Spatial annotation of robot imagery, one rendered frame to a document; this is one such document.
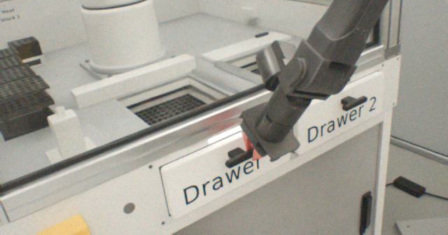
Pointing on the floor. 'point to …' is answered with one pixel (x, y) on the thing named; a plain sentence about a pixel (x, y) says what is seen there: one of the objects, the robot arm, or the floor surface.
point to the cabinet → (307, 192)
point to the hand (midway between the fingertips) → (253, 153)
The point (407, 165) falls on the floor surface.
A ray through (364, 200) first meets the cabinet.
